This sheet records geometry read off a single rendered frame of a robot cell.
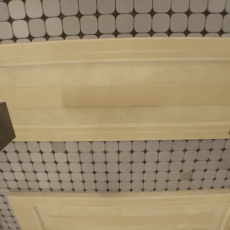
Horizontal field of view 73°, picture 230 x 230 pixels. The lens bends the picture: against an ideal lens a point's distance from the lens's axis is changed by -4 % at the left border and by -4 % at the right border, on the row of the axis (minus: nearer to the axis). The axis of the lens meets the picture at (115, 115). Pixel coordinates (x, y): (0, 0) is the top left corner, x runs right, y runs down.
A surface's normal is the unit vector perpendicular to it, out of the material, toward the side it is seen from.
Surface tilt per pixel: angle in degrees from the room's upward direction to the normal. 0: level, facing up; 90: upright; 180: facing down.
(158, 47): 0
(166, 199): 0
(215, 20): 0
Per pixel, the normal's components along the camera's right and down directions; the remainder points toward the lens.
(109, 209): -0.03, 0.21
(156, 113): -0.01, 0.56
